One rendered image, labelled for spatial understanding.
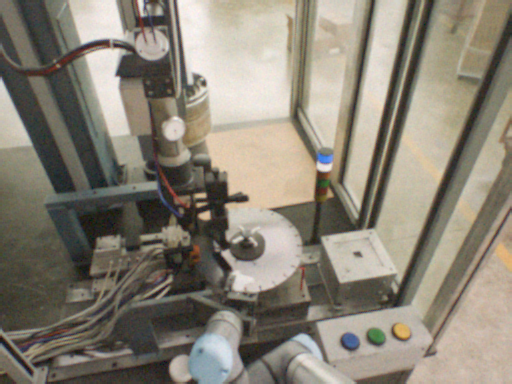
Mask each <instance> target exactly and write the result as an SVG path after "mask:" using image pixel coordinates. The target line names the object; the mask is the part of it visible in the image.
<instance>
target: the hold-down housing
mask: <svg viewBox="0 0 512 384"><path fill-rule="evenodd" d="M228 184H229V179H228V172H226V171H219V168H218V167H214V168H211V172H210V171H207V173H205V179H204V186H205V191H206V198H207V200H208V201H211V202H212V203H213V209H212V214H211V220H212V227H213V231H229V230H230V217H229V209H228V208H226V204H224V205H217V201H218V200H223V199H227V198H229V190H230V189H229V188H228Z"/></svg>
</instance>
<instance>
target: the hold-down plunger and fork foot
mask: <svg viewBox="0 0 512 384"><path fill-rule="evenodd" d="M208 234H209V235H210V236H211V244H212V248H214V245H215V242H216V244H217V245H218V246H219V248H220V249H222V250H223V252H224V251H226V250H227V249H230V248H231V247H230V242H229V241H228V240H227V239H226V231H213V227H211V228H209V229H208Z"/></svg>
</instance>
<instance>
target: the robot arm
mask: <svg viewBox="0 0 512 384"><path fill-rule="evenodd" d="M240 272H241V271H238V270H237V271H235V272H233V273H232V274H231V275H230V276H229V278H228V279H227V281H226V287H225V289H224V290H223V293H222V295H221V298H220V303H217V302H213V301H211V300H209V299H208V298H204V297H202V296H200V295H198V294H192V295H189V296H187V297H186V303H185V313H186V314H187V315H189V316H190V317H193V318H196V319H197V320H200V321H202V322H204V323H205V324H207V325H206V326H205V328H204V331H203V332H202V333H201V335H200V338H199V339H197V340H196V343H195V344H194V346H193V349H192V352H191V354H190V356H189V362H188V366H189V373H190V375H191V376H192V377H193V379H194V380H196V381H197V382H198V384H356V383H355V382H353V380H350V379H349V378H348V377H346V376H344V375H343V374H342V373H341V372H338V371H337V370H335V369H333V368H332V367H331V366H330V365H327V364H326V363H325V362H323V358H322V355H321V353H320V351H319V348H318V347H317V346H316V343H314V342H313V341H312V339H311V338H310V337H309V336H308V335H304V334H301V335H297V336H296V337H294V338H293V339H288V340H287V341H286V342H285V343H284V344H282V345H281V346H278V347H277V348H276V349H275V350H272V351H271V352H270V353H268V354H266V355H264V356H263V357H262V358H260V359H258V360H257V361H254V362H253V363H252V364H250V365H248V366H247V367H244V365H243V364H242V362H241V358H240V357H239V355H238V353H237V347H238V345H239V343H240V341H241V336H247V337H249V336H250V334H251V331H253V329H254V326H255V324H256V319H254V316H255V307H256V304H257V302H256V301H257V296H258V293H259V292H252V291H246V290H243V287H244V286H245V285H249V284H252V283H254V279H253V278H252V277H249V276H244V275H241V274H240ZM241 290H242V292H241V293H237V292H240V291H241ZM234 291H235V292H234ZM252 295H256V296H252Z"/></svg>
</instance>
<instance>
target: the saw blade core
mask: <svg viewBox="0 0 512 384"><path fill-rule="evenodd" d="M260 211H262V212H260ZM272 213H273V212H272V211H270V210H267V209H262V210H261V209H260V208H254V207H244V208H237V212H236V209H230V210H229V217H230V230H229V231H226V239H227V240H228V241H230V238H231V237H232V235H234V234H235V233H237V232H238V231H240V230H239V229H238V228H237V225H238V224H239V225H240V226H241V227H242V228H243V229H244V230H252V231H253V230H254V229H256V228H257V227H260V231H257V232H259V233H260V234H261V235H263V237H264V238H265V241H266V248H265V250H264V252H263V253H262V254H261V255H260V257H257V258H255V259H252V260H241V259H238V258H237V257H234V255H233V254H232V253H230V249H227V250H226V251H224V252H223V250H222V249H220V248H219V247H215V245H214V248H212V244H211V236H210V235H209V234H208V229H209V228H211V227H212V220H211V219H210V220H208V221H207V222H206V223H204V226H206V227H204V226H202V227H200V230H199V231H198V232H197V234H196V237H195V238H194V241H193V245H194V246H195V245H198V246H199V254H193V256H195V257H193V261H194V264H195V265H196V267H197V270H198V271H199V272H200V274H201V276H203V277H204V279H207V280H208V282H210V283H212V284H213V285H215V284H216V283H217V282H219V283H217V284H216V287H219V288H222V289H223V290H224V289H225V287H226V281H227V279H228V278H229V276H230V275H231V274H232V273H233V272H235V271H237V270H238V271H241V272H240V274H241V275H244V276H249V277H252V278H253V279H254V283H252V284H249V285H245V286H244V287H243V290H245V288H246V291H252V292H260V288H261V291H263V290H268V289H271V288H272V287H275V286H278V284H280V283H282V282H284V281H285V280H286V279H287V278H289V277H290V276H291V275H292V274H293V272H294V271H295V270H296V269H297V266H298V264H299V263H300V262H299V263H297V262H294V261H301V256H302V242H301V237H300V235H299V233H298V231H297V229H296V228H295V227H294V226H293V224H292V223H290V222H289V220H286V218H285V217H283V216H281V215H279V214H278V213H276V212H274V213H273V215H271V214H272ZM284 218H285V219H284ZM282 219H283V220H282ZM292 226H293V227H292ZM200 235H201V236H200ZM295 235H296V236H295ZM196 255H198V256H196ZM296 256H298V257H296ZM200 265H201V266H200ZM198 266H199V267H198ZM292 266H293V267H292ZM294 267H295V268H294ZM207 275H208V276H207ZM283 275H286V276H283ZM286 277H287V278H286ZM272 282H274V283H275V284H274V283H272Z"/></svg>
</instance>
